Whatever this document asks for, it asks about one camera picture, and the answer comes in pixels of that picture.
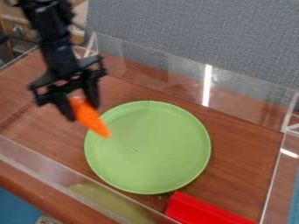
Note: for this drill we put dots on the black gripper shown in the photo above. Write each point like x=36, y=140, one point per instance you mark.
x=67, y=74

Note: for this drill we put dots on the orange toy carrot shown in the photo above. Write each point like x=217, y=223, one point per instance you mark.
x=89, y=117

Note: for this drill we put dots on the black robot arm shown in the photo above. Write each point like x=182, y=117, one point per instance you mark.
x=50, y=17

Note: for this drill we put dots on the red plastic block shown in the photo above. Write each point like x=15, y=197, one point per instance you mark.
x=194, y=211

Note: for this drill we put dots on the cardboard box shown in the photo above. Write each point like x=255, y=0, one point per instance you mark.
x=81, y=10

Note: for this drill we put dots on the green round plate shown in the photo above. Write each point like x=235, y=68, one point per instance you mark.
x=159, y=149

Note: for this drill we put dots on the clear acrylic tray wall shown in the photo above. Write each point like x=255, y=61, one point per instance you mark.
x=251, y=178

